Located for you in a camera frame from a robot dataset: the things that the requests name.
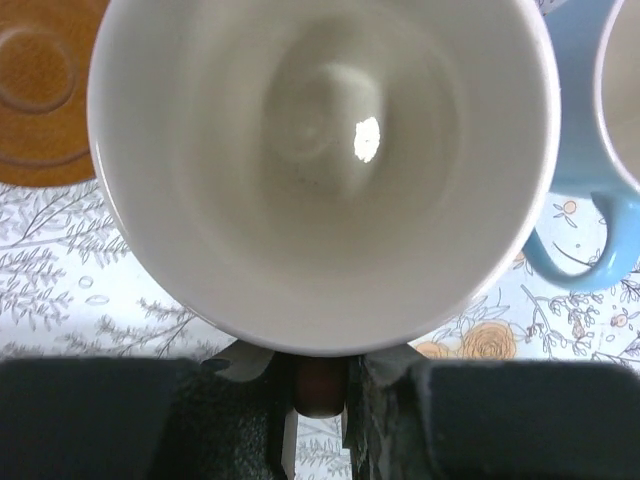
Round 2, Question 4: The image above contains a pink mug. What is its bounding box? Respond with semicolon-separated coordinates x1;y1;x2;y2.
87;1;560;416

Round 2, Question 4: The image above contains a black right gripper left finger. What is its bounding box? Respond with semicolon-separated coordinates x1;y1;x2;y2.
169;342;297;479

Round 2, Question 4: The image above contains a light blue mug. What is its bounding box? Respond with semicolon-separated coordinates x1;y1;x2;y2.
523;1;639;292

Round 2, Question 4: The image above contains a dark wooden coaster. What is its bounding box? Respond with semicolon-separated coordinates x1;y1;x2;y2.
1;0;108;187

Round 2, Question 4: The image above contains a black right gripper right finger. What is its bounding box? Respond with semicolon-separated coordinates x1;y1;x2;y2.
342;344;430;479

